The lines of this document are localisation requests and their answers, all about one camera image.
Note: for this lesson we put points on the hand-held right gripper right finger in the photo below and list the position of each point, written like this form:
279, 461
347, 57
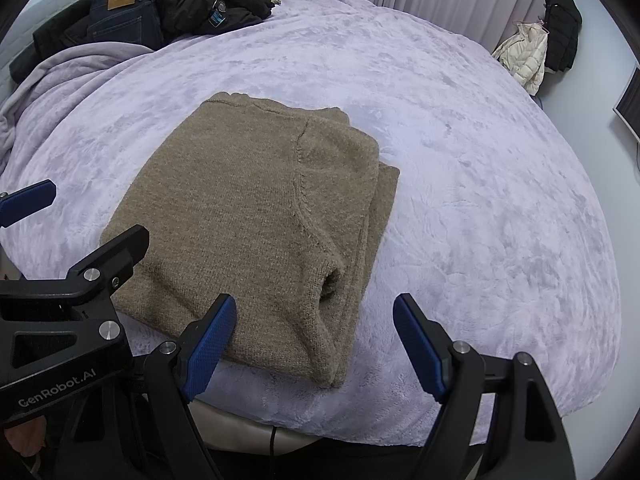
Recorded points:
420, 350

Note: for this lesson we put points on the black hanging jacket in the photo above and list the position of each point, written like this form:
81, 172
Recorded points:
562, 30

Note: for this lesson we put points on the smooth lilac throw blanket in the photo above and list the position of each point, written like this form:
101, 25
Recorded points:
60, 75

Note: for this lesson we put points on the dark blue jeans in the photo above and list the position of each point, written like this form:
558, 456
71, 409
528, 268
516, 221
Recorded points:
125, 25

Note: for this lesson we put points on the tan knit sweater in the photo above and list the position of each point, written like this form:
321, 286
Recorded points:
250, 210

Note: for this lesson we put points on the grey wall monitor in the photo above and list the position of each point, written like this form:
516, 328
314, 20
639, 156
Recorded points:
631, 105

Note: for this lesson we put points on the beige bed base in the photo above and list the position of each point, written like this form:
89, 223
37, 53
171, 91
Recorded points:
240, 430

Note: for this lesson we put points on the black jacket with blue label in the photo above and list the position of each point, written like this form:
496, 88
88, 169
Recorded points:
195, 5

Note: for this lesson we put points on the white puffer jacket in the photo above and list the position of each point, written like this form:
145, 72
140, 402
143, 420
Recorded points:
525, 55

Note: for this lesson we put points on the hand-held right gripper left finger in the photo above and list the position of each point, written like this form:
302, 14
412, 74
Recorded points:
210, 350

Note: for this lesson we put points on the person's left hand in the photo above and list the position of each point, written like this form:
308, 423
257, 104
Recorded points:
27, 435

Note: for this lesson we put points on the lilac fluffy bed blanket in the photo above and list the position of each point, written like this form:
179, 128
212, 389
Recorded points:
475, 185

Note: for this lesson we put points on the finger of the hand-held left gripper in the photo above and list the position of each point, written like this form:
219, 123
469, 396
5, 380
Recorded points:
120, 250
30, 199

